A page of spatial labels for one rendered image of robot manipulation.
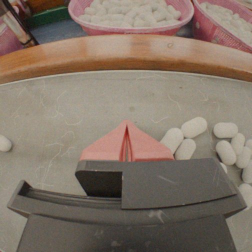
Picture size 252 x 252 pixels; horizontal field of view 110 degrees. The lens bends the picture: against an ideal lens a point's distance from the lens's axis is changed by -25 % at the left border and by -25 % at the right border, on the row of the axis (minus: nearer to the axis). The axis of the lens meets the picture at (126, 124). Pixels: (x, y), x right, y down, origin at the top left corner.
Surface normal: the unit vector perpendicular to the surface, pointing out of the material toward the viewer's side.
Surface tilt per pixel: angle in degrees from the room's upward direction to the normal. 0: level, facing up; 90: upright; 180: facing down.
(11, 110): 0
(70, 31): 0
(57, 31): 0
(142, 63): 90
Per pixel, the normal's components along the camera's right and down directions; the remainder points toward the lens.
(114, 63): 0.00, 0.97
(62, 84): -0.01, -0.24
